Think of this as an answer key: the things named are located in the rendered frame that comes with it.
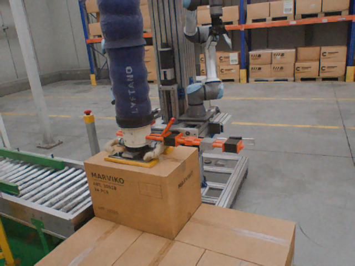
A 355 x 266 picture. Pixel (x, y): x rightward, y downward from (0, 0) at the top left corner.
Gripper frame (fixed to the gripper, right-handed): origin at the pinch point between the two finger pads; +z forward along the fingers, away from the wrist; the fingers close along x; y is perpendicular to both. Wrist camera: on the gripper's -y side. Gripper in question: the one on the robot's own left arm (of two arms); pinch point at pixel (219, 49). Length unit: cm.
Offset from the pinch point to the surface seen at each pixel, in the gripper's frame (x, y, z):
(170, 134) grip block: -20, 37, 43
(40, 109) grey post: -344, -148, 88
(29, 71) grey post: -348, -148, 26
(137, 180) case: -33, 57, 64
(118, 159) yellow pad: -49, 50, 56
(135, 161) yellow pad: -38, 50, 55
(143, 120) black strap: -33, 42, 33
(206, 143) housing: 3, 43, 44
